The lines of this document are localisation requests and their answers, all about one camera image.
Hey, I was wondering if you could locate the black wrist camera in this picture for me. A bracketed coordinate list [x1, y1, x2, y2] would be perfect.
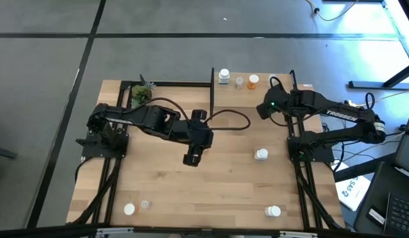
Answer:
[256, 95, 278, 120]
[191, 109, 209, 122]

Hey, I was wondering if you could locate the black keyboard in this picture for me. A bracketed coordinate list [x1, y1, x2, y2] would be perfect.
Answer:
[383, 192, 409, 237]

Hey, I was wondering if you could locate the black desk crossbar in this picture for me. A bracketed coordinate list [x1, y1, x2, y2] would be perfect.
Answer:
[334, 155, 398, 182]

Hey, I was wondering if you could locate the black floor cable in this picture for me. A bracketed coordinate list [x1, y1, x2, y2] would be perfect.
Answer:
[319, 122, 406, 173]

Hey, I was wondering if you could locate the white Melatonin bottle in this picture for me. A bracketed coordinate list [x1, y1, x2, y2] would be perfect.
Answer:
[264, 205, 282, 218]

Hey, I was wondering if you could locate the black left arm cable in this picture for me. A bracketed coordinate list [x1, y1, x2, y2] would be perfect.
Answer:
[124, 97, 252, 132]

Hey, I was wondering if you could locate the potted succulent plant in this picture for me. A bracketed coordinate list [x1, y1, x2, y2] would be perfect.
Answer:
[130, 73, 157, 110]

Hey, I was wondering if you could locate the silver camera bracket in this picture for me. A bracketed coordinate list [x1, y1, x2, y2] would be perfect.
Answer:
[95, 227, 135, 237]
[278, 230, 319, 238]

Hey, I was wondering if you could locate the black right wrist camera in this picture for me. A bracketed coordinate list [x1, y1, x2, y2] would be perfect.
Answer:
[256, 95, 278, 120]

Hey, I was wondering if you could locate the white medicine bottle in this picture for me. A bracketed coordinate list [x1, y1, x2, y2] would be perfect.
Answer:
[254, 147, 270, 162]

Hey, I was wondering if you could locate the tan cable with black plug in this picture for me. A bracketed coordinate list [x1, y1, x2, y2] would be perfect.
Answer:
[305, 0, 360, 22]

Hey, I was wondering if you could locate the black side desk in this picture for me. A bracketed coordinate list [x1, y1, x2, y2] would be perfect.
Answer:
[352, 161, 409, 236]

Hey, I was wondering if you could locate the black table frame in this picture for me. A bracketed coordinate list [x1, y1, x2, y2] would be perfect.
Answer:
[71, 80, 346, 231]

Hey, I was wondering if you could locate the wooden shelf board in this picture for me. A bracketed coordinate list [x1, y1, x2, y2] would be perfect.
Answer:
[213, 71, 298, 110]

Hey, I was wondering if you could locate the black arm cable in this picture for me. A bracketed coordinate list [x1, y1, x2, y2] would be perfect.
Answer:
[124, 97, 252, 132]
[268, 75, 324, 128]

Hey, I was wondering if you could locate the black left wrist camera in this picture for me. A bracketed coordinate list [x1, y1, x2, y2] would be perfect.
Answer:
[191, 109, 209, 122]

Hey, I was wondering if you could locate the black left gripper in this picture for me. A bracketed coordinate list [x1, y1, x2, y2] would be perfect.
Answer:
[182, 124, 214, 167]

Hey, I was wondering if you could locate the dark grey monitor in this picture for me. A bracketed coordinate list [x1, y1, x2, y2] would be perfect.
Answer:
[394, 104, 409, 176]

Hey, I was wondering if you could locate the thin cream cable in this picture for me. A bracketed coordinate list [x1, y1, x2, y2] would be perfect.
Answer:
[371, 88, 409, 105]

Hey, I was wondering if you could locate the black shelf post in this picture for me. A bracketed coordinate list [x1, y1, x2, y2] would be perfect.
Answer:
[209, 67, 215, 120]
[289, 69, 304, 118]

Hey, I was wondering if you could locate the black floor stand foot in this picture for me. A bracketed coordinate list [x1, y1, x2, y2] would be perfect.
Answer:
[0, 144, 19, 160]

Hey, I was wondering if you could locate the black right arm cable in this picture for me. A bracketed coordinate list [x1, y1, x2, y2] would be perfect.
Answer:
[268, 75, 324, 128]

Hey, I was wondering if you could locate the white bottle with printed label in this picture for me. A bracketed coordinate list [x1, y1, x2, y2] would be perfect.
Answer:
[217, 67, 231, 85]

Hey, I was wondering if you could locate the black desk leg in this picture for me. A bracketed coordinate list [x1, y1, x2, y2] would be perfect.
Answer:
[348, 61, 409, 91]

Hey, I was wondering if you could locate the white printed booklet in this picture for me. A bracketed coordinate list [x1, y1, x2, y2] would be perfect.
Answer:
[334, 160, 372, 212]

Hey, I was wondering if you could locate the black rig front bar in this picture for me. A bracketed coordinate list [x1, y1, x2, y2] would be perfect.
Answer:
[0, 223, 409, 238]

